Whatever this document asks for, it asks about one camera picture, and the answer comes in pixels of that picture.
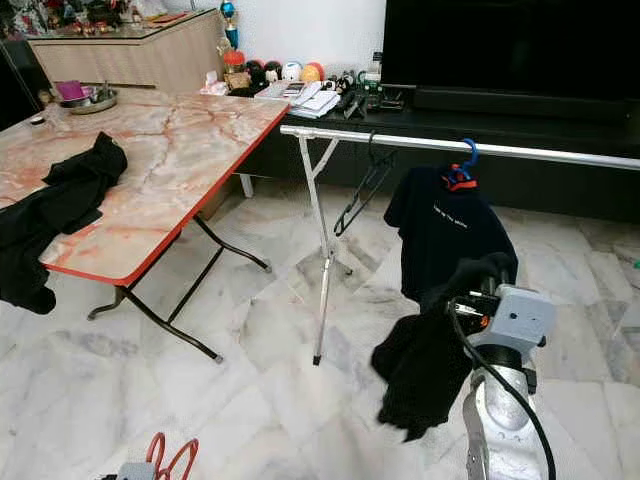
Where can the marble top folding table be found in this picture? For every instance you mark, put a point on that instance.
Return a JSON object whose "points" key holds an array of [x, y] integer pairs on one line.
{"points": [[160, 150]]}

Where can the wooden sideboard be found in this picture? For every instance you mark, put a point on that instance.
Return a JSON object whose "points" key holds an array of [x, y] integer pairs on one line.
{"points": [[130, 60]]}

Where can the black shirt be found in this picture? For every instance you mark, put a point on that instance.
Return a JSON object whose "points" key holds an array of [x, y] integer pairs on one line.
{"points": [[420, 370], [60, 220]]}

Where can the pink floral tissue pack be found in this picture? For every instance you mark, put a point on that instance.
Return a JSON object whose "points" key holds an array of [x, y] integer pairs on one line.
{"points": [[215, 84]]}

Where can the orange ball toy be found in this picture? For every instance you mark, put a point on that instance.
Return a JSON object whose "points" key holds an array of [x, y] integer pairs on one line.
{"points": [[312, 73]]}

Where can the red lidded jar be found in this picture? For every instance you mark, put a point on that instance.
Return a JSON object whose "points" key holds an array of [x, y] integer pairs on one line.
{"points": [[236, 72]]}

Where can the small black electronic device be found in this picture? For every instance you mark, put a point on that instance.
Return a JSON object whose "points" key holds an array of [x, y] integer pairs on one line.
{"points": [[385, 98]]}

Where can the black mouse toy red bow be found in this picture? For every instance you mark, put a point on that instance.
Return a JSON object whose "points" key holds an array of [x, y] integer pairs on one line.
{"points": [[257, 73]]}

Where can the black mouse head toy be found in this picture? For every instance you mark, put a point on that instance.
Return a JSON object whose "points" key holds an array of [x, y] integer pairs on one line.
{"points": [[274, 71]]}

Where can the red plastic hanger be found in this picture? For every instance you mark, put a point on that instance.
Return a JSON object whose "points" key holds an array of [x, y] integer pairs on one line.
{"points": [[155, 445]]}

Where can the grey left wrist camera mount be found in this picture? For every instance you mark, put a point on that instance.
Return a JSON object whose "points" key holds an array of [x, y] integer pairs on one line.
{"points": [[138, 472]]}

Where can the black tv console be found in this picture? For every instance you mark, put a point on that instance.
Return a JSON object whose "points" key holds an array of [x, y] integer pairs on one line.
{"points": [[580, 190]]}

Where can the black television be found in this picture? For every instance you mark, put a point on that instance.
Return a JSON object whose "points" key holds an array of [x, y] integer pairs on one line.
{"points": [[510, 40]]}

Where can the metal bowl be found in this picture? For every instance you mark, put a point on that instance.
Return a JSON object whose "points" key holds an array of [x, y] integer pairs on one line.
{"points": [[95, 104]]}

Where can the white blue ball toy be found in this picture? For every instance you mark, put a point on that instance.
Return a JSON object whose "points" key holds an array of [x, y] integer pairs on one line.
{"points": [[292, 72]]}

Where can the small dark round lid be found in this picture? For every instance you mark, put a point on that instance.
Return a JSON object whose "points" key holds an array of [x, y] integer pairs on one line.
{"points": [[38, 120]]}

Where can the purple cup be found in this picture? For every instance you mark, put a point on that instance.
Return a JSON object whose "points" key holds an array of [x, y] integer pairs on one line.
{"points": [[72, 91]]}

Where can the clear plastic bottle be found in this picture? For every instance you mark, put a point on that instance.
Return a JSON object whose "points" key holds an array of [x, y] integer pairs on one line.
{"points": [[377, 68]]}

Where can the blue plastic hanger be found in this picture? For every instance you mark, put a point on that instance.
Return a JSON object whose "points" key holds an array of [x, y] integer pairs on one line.
{"points": [[474, 153]]}

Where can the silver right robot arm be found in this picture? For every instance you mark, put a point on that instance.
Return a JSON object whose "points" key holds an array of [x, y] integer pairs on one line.
{"points": [[495, 420]]}

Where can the black soundbar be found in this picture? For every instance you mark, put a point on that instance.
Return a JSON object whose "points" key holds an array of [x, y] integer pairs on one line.
{"points": [[520, 102]]}

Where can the silver metal clothes rack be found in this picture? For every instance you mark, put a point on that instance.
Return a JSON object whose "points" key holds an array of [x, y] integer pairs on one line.
{"points": [[420, 141]]}

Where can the navy blue t-shirt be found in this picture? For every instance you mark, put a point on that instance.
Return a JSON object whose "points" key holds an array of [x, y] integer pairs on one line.
{"points": [[440, 235]]}

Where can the blue trophy ornament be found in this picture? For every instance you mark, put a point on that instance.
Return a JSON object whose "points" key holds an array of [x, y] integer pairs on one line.
{"points": [[229, 12]]}

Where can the stack of books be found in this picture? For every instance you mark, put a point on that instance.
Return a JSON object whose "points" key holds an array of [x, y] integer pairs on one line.
{"points": [[305, 98]]}

